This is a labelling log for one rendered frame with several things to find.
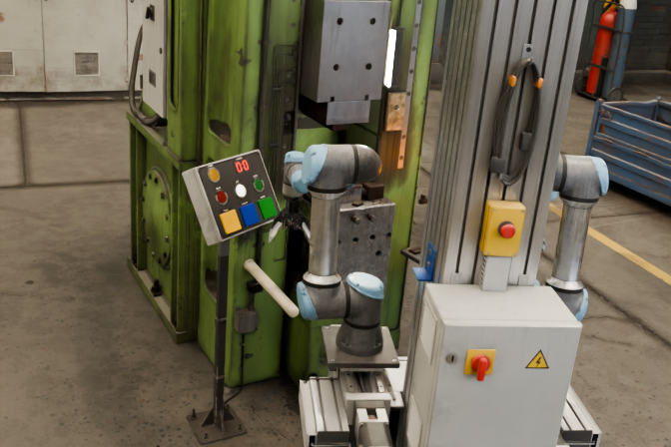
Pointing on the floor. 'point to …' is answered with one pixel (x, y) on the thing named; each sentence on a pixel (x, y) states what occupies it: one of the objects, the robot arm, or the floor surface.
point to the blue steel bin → (634, 145)
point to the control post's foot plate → (231, 425)
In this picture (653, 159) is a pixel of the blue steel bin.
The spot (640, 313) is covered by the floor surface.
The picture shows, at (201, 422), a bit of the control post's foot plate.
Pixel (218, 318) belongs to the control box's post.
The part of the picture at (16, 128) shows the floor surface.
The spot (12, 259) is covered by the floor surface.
